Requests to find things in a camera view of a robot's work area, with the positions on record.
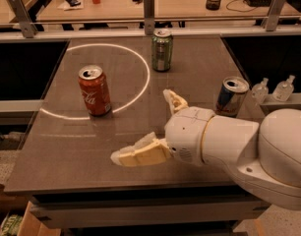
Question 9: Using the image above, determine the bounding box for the red coke can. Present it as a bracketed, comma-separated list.
[78, 65, 111, 116]

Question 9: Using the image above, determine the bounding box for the grey metal bracket left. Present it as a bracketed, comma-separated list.
[8, 0, 36, 38]

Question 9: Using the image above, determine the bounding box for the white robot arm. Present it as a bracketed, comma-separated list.
[111, 89, 301, 210]

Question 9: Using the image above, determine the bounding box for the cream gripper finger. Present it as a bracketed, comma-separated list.
[110, 132, 172, 167]
[163, 89, 189, 114]

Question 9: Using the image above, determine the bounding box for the green soda can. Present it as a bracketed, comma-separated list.
[151, 29, 173, 72]

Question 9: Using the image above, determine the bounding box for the grey metal bracket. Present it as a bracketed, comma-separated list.
[144, 0, 154, 35]
[8, 0, 36, 38]
[262, 0, 286, 31]

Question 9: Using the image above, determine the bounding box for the grey metal bracket right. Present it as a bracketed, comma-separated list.
[262, 0, 286, 31]

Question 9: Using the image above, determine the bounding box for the blue silver energy drink can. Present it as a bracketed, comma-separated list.
[215, 76, 249, 117]

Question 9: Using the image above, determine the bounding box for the black mesh cup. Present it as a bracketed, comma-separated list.
[206, 0, 221, 11]

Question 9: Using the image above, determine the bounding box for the grey metal bracket middle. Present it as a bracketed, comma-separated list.
[144, 0, 154, 35]

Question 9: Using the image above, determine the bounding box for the green printed package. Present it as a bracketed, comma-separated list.
[0, 214, 23, 236]

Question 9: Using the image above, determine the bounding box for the clear sanitizer bottle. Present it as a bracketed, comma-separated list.
[272, 75, 295, 102]
[252, 78, 269, 104]

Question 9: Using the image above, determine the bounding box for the black cable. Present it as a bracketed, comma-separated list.
[225, 0, 253, 13]

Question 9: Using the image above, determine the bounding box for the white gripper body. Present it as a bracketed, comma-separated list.
[164, 107, 215, 166]

